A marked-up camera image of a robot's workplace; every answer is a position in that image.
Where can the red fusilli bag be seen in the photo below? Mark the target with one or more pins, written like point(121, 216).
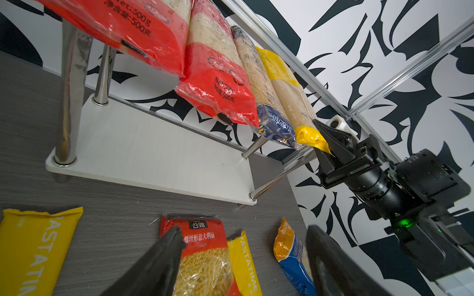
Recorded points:
point(205, 267)

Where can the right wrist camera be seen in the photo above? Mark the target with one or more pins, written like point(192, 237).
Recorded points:
point(337, 122)

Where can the small yellow pasta package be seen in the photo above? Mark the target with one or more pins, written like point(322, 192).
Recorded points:
point(243, 266)

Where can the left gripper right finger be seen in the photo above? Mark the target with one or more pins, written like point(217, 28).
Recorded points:
point(333, 271)

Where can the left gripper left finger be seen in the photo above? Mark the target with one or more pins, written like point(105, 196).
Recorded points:
point(155, 273)

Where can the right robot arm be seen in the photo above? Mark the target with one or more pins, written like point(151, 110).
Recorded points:
point(415, 195)

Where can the orange blue pasta bag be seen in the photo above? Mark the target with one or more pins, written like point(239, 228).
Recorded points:
point(292, 257)

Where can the red spaghetti package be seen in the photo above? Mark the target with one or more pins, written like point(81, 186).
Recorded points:
point(214, 80)
point(152, 31)

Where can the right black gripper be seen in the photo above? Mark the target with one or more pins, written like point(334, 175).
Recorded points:
point(358, 166)

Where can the yellow pastatime spaghetti package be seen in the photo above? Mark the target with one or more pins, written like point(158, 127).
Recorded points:
point(293, 100)

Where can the orange blue spaghetti package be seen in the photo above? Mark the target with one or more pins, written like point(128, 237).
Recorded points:
point(274, 125)

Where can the white two-tier shelf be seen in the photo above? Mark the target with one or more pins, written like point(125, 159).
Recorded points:
point(107, 140)

